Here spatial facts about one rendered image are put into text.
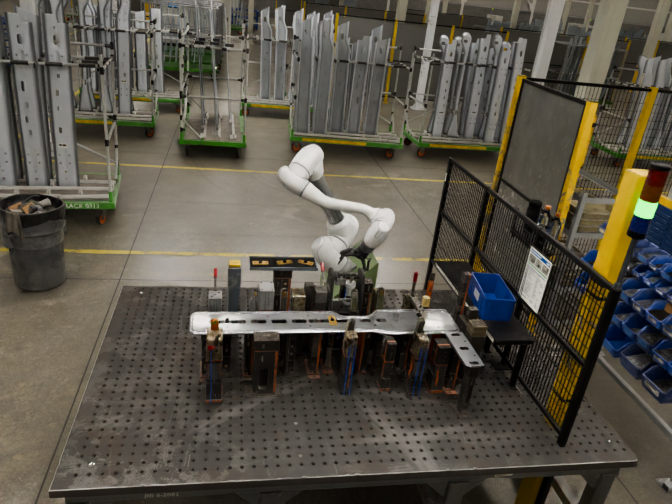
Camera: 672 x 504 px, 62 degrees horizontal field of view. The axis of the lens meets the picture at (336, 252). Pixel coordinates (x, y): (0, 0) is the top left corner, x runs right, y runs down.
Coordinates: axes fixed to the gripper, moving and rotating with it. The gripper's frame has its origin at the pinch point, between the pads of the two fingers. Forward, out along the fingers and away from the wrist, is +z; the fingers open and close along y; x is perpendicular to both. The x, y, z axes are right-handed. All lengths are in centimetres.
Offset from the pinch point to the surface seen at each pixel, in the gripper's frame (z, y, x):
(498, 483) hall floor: 32, -141, 57
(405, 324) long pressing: -26, -34, 41
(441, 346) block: -35, -51, 51
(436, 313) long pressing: -27, -49, 23
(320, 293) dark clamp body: -10.6, 11.4, 39.6
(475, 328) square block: -45, -63, 36
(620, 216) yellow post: -134, -68, 29
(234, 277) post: 7, 54, 45
